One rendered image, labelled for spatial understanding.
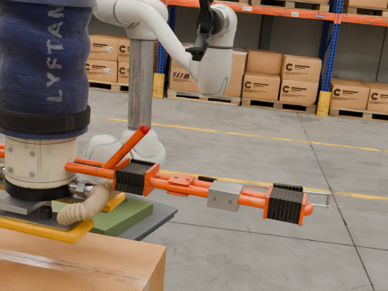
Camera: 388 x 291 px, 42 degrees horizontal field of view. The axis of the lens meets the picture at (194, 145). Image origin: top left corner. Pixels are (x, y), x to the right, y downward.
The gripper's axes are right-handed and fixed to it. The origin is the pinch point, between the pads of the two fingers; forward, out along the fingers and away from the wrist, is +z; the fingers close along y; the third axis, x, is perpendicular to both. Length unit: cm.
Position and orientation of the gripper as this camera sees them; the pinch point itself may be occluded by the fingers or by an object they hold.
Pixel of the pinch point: (194, 23)
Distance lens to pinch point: 133.2
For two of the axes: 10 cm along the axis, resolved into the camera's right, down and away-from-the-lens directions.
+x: -9.7, -1.5, 2.1
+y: -0.9, 9.6, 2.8
